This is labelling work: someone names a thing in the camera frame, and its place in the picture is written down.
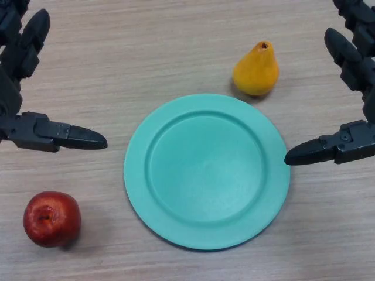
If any green round plate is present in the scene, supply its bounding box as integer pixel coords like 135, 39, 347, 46
123, 93, 291, 252

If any red apple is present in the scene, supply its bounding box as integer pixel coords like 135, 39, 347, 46
23, 191, 82, 248

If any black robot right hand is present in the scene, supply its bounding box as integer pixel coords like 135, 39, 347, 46
284, 0, 375, 166

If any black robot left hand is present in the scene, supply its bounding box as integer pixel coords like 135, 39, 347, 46
0, 0, 108, 153

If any yellow orange pear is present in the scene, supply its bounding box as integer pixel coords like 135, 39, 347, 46
232, 40, 279, 97

